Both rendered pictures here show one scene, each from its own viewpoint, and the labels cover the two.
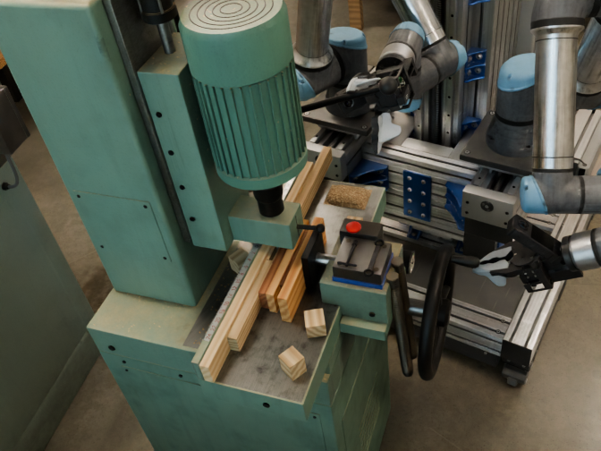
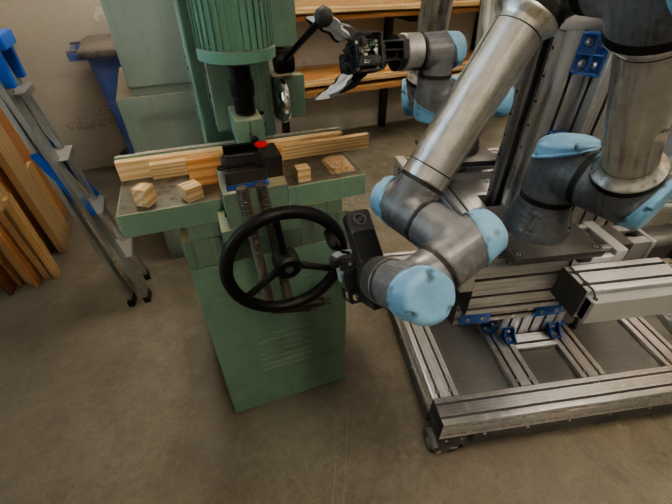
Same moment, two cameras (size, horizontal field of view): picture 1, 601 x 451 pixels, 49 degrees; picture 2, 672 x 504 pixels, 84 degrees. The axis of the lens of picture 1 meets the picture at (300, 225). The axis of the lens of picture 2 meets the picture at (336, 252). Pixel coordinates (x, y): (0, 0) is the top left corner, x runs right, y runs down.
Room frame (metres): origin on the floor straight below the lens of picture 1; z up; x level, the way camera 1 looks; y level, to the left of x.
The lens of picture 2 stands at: (0.48, -0.78, 1.35)
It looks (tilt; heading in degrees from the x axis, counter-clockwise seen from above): 38 degrees down; 44
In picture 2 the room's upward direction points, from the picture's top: straight up
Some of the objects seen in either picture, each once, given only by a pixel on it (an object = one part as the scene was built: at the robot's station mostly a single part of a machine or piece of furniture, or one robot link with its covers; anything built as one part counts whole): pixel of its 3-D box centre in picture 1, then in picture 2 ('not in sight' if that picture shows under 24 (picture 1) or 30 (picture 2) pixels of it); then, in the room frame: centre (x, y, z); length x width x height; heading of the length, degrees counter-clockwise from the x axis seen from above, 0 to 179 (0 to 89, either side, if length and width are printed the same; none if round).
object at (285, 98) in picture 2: not in sight; (282, 100); (1.18, 0.11, 1.02); 0.12 x 0.03 x 0.12; 64
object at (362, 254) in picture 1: (362, 251); (251, 164); (0.90, -0.11, 0.99); 0.13 x 0.11 x 0.06; 154
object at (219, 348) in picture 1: (266, 257); (238, 153); (0.99, 0.08, 0.93); 0.60 x 0.02 x 0.05; 154
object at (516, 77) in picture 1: (524, 85); (562, 166); (1.37, -0.61, 0.98); 0.13 x 0.12 x 0.14; 76
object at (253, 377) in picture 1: (325, 285); (249, 193); (0.93, -0.03, 0.87); 0.61 x 0.30 x 0.06; 154
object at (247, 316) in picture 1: (287, 235); (268, 154); (1.05, 0.03, 0.92); 0.60 x 0.02 x 0.04; 154
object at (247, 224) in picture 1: (266, 223); (247, 127); (1.02, 0.07, 0.99); 0.14 x 0.07 x 0.09; 64
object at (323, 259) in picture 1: (327, 259); (246, 166); (0.93, -0.04, 0.95); 0.09 x 0.07 x 0.09; 154
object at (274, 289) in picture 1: (290, 264); not in sight; (0.96, 0.03, 0.93); 0.22 x 0.02 x 0.06; 154
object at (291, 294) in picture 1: (303, 267); (236, 165); (0.93, 0.01, 0.94); 0.23 x 0.02 x 0.07; 154
